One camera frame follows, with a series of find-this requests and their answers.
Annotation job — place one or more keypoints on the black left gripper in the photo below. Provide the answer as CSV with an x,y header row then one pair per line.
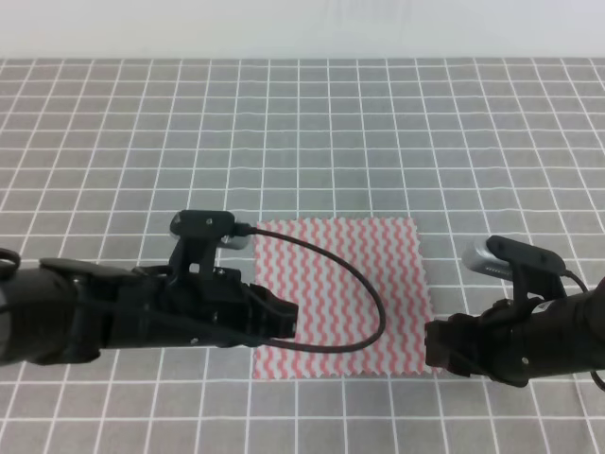
x,y
224,301

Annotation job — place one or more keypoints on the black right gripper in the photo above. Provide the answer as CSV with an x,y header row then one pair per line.
x,y
466,345

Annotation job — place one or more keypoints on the pink white wavy striped towel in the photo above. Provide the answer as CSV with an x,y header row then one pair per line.
x,y
334,308

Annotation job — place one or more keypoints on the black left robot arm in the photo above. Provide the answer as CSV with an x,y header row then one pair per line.
x,y
67,311

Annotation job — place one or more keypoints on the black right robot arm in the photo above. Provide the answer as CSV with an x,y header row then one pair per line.
x,y
566,338

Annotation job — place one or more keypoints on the grey grid tablecloth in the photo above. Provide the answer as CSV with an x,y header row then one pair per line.
x,y
96,156

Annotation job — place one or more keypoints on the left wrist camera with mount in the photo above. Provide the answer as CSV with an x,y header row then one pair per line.
x,y
200,234

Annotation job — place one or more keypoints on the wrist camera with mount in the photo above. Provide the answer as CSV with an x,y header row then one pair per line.
x,y
535,273
200,234

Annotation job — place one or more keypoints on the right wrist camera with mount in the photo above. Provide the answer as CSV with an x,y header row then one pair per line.
x,y
535,273

